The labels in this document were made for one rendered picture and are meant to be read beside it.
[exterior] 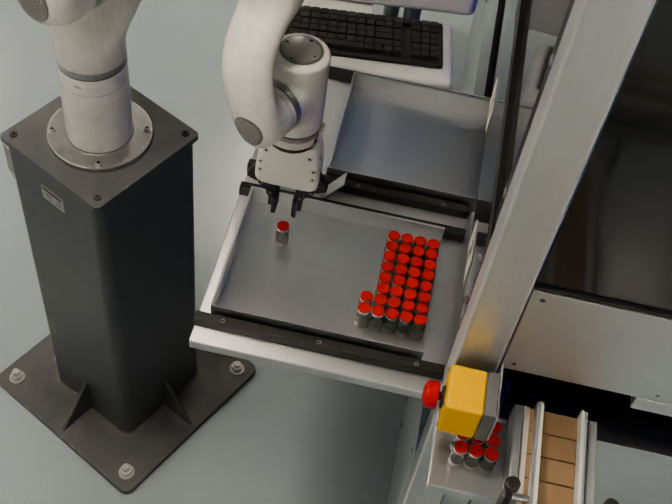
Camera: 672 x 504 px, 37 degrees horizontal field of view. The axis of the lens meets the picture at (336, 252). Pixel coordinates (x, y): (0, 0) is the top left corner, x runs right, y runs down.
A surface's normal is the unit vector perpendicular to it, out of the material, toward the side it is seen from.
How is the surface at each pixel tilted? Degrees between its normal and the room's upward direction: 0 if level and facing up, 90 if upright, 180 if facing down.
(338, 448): 0
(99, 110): 90
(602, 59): 90
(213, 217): 0
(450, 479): 0
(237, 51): 56
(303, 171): 90
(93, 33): 29
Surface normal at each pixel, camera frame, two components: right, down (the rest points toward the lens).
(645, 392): -0.19, 0.76
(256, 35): -0.32, -0.07
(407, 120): 0.10, -0.62
